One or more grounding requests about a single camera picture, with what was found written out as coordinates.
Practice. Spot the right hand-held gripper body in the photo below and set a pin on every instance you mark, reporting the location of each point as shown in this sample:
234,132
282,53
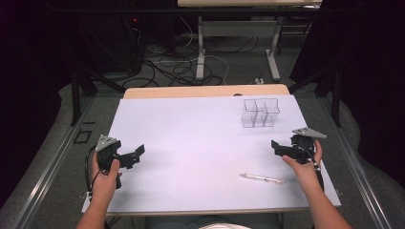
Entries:
302,149

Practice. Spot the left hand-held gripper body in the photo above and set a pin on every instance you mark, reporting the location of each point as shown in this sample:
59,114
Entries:
105,157

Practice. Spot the clear pen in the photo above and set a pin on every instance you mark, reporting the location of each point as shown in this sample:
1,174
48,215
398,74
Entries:
261,178

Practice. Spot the clear plastic divided organizer box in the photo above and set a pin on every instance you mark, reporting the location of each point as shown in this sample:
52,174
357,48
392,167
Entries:
260,113

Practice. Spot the person's left hand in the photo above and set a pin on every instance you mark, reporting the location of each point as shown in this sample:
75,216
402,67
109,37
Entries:
104,183

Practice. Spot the person's right hand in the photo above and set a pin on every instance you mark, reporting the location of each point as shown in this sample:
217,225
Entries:
304,174

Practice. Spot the white table mat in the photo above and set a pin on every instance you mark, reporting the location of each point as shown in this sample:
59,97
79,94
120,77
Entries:
197,152

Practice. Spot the white power strip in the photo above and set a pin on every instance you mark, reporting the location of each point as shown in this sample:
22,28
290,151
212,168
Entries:
259,81

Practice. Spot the person's clothing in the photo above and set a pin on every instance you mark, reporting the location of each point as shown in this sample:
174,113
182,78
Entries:
213,222

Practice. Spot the black computer tower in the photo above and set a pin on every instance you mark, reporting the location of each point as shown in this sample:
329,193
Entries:
111,44

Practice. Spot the white desk with metal legs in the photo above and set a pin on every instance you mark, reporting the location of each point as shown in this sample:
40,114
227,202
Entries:
238,28

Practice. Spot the aluminium floor rail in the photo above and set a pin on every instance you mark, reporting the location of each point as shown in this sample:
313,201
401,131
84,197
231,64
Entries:
47,168
353,165

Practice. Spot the black metal frame stand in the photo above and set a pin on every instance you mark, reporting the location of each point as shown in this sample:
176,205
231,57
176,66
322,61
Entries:
331,92
81,92

